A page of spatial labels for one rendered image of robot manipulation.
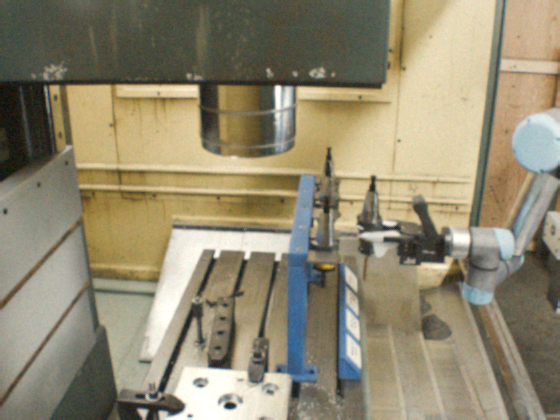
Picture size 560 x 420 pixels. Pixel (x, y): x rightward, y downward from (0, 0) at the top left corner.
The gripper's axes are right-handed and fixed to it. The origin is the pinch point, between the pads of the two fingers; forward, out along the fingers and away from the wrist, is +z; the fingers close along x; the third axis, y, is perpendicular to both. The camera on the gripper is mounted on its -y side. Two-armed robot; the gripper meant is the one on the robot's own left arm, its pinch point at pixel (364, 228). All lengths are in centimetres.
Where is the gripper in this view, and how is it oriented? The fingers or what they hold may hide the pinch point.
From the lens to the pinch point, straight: 136.6
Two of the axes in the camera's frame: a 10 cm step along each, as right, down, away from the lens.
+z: -9.9, -0.6, 0.9
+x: 1.0, -3.7, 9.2
